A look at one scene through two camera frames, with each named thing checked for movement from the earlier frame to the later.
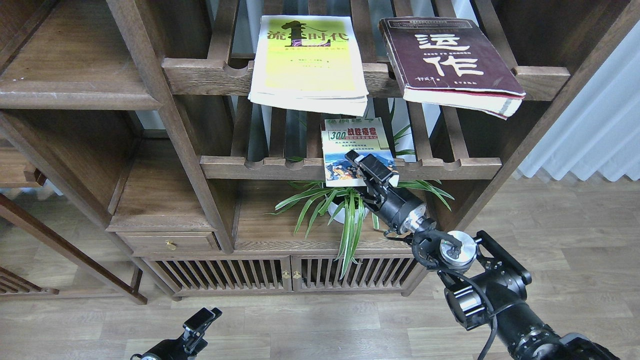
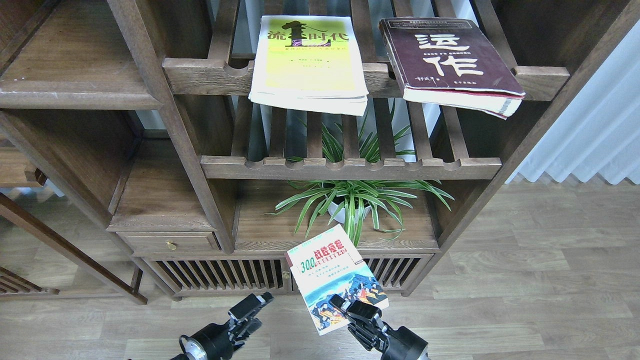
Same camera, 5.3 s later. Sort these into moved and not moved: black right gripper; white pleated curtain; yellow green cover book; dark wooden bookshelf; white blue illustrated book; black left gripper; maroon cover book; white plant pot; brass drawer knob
Moved: white blue illustrated book; black right gripper; black left gripper
Not moved: brass drawer knob; maroon cover book; white plant pot; yellow green cover book; white pleated curtain; dark wooden bookshelf
